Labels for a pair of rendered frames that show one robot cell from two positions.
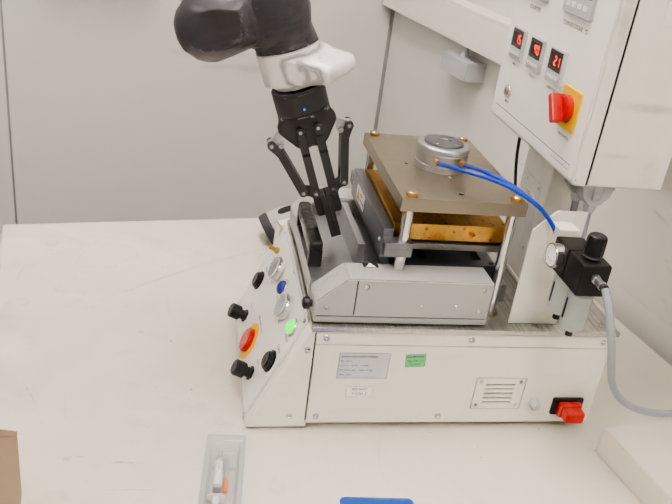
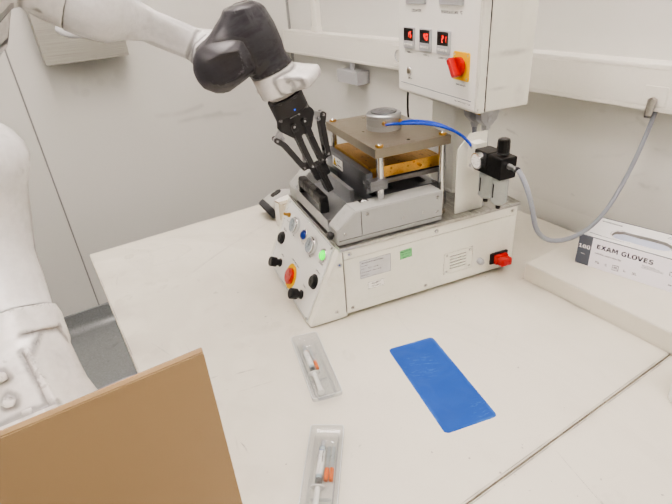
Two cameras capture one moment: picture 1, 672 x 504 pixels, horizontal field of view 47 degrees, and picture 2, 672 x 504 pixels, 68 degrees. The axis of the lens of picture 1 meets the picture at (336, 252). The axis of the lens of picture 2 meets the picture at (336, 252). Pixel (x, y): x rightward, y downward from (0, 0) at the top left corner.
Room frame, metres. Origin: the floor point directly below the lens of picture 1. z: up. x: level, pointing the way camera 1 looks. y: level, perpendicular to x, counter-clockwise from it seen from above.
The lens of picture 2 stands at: (0.00, 0.15, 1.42)
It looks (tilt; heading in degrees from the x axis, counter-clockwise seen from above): 29 degrees down; 352
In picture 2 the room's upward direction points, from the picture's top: 5 degrees counter-clockwise
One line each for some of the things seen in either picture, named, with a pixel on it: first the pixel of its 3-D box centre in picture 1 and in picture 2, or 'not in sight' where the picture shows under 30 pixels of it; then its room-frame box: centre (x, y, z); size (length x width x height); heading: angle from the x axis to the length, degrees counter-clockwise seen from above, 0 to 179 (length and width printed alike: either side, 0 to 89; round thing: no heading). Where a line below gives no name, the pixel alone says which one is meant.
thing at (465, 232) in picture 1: (435, 194); (385, 147); (1.09, -0.14, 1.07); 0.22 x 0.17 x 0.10; 12
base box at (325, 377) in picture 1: (407, 325); (386, 237); (1.07, -0.13, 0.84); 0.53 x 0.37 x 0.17; 102
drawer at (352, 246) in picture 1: (394, 246); (367, 188); (1.08, -0.09, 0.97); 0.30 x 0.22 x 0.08; 102
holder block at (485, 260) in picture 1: (424, 240); (385, 180); (1.09, -0.14, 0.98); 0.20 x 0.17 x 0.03; 12
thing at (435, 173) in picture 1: (460, 187); (400, 138); (1.08, -0.17, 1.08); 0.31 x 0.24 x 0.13; 12
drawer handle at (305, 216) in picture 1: (309, 231); (312, 193); (1.05, 0.04, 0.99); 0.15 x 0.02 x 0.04; 12
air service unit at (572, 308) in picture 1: (570, 276); (490, 171); (0.90, -0.31, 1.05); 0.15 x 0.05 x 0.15; 12
